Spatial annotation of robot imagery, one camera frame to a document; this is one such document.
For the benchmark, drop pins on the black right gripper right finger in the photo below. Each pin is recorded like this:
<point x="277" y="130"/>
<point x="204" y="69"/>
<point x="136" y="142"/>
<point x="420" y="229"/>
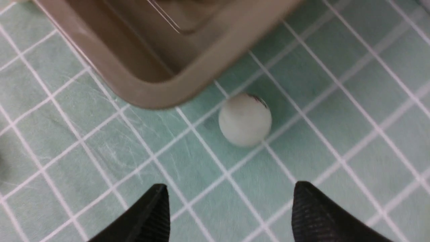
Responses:
<point x="317" y="218"/>

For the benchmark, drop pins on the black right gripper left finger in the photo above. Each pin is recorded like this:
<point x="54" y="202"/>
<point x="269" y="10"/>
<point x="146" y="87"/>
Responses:
<point x="147" y="220"/>

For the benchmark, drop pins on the white ball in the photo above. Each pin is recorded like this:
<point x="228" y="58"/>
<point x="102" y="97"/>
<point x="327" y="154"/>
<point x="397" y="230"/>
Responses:
<point x="245" y="120"/>

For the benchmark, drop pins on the green checkered tablecloth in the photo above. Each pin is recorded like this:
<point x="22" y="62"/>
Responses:
<point x="347" y="83"/>

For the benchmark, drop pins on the olive green plastic bin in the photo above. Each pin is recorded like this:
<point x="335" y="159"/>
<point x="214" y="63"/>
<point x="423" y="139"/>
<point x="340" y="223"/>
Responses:
<point x="156" y="54"/>

